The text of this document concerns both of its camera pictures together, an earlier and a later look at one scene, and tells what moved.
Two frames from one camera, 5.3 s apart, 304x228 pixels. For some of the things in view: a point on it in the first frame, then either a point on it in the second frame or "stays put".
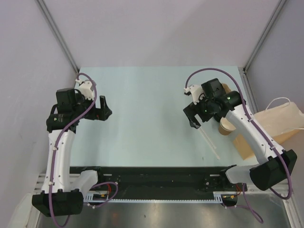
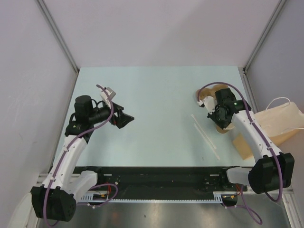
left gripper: (100, 114) to (121, 120)
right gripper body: (192, 109) to (216, 117)
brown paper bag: (280, 121) stays put
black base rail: (163, 179) stays put
